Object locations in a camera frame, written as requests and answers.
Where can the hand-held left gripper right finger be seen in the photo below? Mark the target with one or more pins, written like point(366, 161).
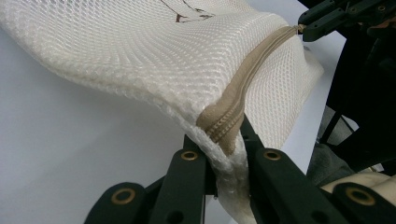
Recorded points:
point(280, 186)

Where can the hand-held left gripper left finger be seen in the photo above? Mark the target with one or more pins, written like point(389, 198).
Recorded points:
point(183, 186)

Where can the white mesh laundry bag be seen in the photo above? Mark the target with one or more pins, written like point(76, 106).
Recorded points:
point(140, 49)

